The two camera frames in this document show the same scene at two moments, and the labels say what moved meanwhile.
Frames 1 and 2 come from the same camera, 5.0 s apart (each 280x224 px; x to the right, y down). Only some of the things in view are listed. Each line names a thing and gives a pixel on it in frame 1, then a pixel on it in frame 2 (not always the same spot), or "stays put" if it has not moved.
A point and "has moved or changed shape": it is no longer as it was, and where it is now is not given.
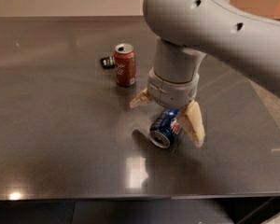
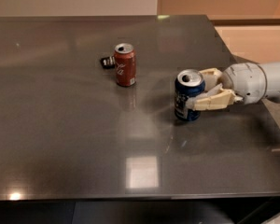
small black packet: x=108 y=63 stays put
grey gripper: x=170 y=92 to x=244 y=82
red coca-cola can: x=125 y=63 stays put
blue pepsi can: x=165 y=128 has moved or changed shape
